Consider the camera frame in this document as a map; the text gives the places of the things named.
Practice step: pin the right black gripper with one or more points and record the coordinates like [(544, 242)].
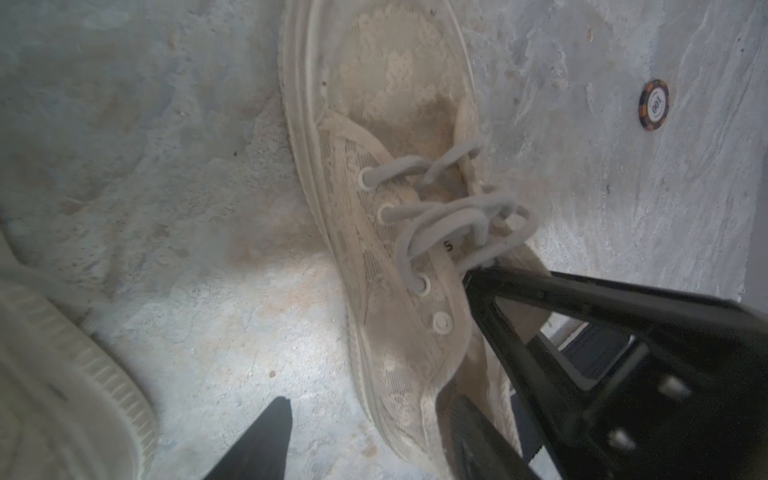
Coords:
[(686, 400)]

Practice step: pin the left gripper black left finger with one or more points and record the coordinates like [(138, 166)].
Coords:
[(261, 451)]

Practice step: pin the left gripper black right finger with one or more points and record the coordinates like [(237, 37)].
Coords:
[(480, 451)]

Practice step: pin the cream canvas sneaker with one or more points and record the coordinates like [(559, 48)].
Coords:
[(380, 104), (68, 410)]

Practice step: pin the black insole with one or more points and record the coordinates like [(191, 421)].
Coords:
[(591, 353)]

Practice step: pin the round poker chip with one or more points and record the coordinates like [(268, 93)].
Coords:
[(654, 104)]

